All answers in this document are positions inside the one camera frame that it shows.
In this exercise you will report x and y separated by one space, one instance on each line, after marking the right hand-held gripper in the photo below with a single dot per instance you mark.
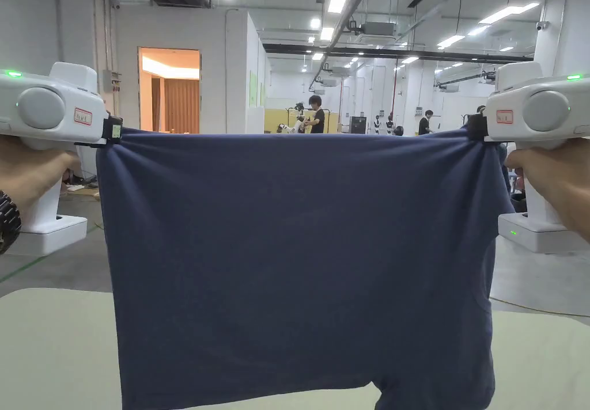
544 106

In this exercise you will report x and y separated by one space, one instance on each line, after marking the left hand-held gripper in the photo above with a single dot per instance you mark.
44 106

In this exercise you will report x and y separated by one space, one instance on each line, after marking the dark blue shirt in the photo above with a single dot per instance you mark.
299 253

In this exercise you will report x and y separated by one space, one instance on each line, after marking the person's left hand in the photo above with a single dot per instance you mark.
27 170

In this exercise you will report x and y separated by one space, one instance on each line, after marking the person's right hand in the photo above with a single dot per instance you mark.
557 179

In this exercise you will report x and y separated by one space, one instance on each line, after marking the black cabinet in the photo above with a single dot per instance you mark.
358 125

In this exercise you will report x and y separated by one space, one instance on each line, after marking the white robot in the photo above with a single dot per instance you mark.
290 127

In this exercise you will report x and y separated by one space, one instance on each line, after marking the bed with pale green sheet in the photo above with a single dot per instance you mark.
55 350

